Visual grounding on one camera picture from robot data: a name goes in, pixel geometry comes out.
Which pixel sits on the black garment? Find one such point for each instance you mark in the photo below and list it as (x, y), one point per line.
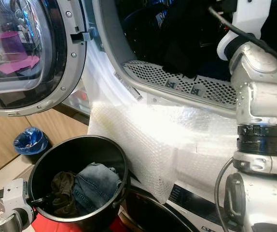
(186, 38)

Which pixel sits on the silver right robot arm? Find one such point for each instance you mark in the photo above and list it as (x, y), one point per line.
(261, 87)

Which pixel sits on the white washing machine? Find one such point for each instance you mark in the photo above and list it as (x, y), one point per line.
(186, 205)

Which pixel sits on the olive brown garment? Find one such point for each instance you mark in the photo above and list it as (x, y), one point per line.
(62, 191)

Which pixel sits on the red plastic stool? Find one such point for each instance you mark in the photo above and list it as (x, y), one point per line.
(61, 226)

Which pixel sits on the blue denim jeans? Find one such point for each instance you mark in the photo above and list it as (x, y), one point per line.
(96, 187)

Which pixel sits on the blue lined waste bin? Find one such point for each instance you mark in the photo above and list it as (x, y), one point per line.
(31, 141)

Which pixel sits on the black round laundry bucket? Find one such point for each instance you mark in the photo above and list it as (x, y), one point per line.
(76, 147)

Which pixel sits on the light wooden cabinet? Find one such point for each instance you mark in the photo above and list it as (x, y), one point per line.
(3, 140)

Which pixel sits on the round glass dryer door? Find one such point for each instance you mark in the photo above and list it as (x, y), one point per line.
(66, 58)

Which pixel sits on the grey label strip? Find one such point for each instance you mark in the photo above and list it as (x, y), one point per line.
(128, 86)

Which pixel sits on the white tumble dryer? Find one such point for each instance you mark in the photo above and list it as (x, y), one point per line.
(109, 63)

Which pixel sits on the clear bubble wrap sheet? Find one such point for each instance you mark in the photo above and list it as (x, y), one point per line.
(167, 145)

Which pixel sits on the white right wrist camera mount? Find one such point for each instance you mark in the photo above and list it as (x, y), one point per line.
(252, 19)

